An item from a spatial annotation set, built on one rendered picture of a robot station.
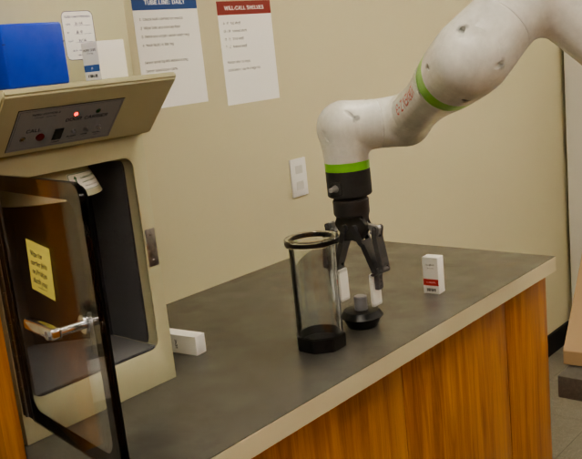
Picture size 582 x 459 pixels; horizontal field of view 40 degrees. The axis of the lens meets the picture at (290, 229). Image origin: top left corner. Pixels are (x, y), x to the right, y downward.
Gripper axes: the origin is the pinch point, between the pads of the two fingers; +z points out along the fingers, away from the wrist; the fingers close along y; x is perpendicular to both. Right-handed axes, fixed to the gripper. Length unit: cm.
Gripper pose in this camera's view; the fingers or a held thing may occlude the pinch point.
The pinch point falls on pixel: (359, 290)
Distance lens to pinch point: 172.5
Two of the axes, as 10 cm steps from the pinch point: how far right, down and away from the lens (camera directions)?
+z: 1.1, 9.7, 2.1
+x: 6.6, -2.3, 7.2
